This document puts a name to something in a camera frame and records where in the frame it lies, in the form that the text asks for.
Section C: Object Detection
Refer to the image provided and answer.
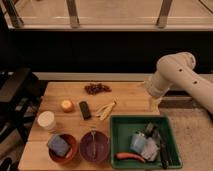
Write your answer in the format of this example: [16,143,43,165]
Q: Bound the white lidded cup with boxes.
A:
[37,111,56,132]

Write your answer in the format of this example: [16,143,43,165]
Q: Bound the metal fork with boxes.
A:
[91,129,97,158]

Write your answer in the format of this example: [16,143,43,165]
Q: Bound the purple bowl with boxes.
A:
[79,131,110,163]

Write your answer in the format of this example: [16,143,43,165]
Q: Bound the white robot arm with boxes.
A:
[144,52,213,114]

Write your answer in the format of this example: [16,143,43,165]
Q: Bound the green plastic tray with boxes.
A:
[110,115,182,170]

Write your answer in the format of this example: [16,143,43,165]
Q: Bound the black eraser block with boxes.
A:
[79,101,91,120]

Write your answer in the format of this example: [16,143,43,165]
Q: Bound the bunch of dark grapes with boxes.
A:
[84,83,111,95]

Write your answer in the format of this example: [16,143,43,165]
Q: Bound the grey cloth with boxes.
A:
[141,138,159,162]

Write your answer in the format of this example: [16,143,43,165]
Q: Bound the red-brown bowl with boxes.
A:
[48,134,78,164]

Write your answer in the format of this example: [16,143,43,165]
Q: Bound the blue sponge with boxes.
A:
[47,134,70,157]

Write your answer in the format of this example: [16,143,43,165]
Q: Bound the black equipment stand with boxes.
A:
[0,67,46,171]

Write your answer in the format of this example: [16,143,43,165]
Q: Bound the orange carrot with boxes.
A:
[115,152,145,163]

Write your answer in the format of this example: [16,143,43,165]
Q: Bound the banana peel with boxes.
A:
[96,101,116,121]

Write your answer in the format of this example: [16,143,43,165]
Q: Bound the orange apple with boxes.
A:
[61,100,74,113]

